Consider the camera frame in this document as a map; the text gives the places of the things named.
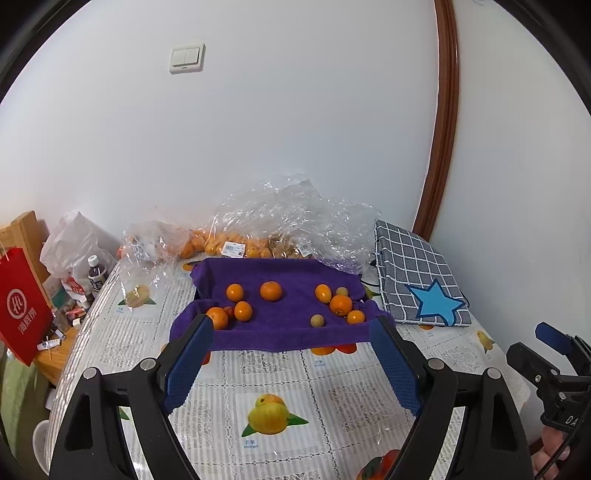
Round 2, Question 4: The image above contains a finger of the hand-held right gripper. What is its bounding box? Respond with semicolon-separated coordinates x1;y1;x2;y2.
505;342;563;386
534;322;591;376

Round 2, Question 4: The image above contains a grey checked cushion blue star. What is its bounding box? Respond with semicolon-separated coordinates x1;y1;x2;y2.
374;220;472;328

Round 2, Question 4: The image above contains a person's right hand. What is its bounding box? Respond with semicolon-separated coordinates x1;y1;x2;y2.
531;422;574;480

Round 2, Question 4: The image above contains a dark label plastic bottle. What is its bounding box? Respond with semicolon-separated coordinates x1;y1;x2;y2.
88;255;110;297

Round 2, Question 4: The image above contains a pile of bagged brown fruits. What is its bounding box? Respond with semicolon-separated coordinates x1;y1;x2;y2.
269;235;303;259

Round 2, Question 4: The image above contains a white plastic bag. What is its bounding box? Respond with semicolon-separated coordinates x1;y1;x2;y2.
40;211;118;296

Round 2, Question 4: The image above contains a large clear plastic bag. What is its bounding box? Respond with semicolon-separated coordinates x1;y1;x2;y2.
210;173;382;278

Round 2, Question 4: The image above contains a pile of bagged oranges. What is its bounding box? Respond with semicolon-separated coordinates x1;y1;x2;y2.
178;228;273;259

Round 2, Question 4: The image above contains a white wall switch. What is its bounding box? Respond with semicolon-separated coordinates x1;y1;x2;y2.
167;44;206;75

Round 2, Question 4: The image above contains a small clear plastic bag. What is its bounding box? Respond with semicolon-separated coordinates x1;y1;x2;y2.
121;220;192;308

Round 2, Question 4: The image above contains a purple towel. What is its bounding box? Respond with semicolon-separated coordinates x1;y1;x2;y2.
169;257;397;352

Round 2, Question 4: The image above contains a red white snack packet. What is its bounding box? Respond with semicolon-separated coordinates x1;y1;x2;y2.
61;274;89;306

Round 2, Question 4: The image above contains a wooden side table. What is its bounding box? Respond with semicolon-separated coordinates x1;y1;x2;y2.
34;309;86;385

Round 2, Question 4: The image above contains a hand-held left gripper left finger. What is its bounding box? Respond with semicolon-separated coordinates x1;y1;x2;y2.
48;314;214;480

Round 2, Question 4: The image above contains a white bucket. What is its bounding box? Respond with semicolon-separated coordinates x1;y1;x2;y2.
33;419;57;474

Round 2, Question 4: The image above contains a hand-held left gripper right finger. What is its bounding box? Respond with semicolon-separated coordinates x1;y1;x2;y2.
372;315;532;480

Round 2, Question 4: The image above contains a wooden chair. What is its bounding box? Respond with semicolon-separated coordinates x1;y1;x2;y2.
0;211;49;287

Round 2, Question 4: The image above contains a brown wooden door frame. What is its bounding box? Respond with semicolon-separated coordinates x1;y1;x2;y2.
412;0;461;241

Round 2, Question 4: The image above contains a red paper bag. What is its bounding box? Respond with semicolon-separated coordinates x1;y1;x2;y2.
0;247;54;367

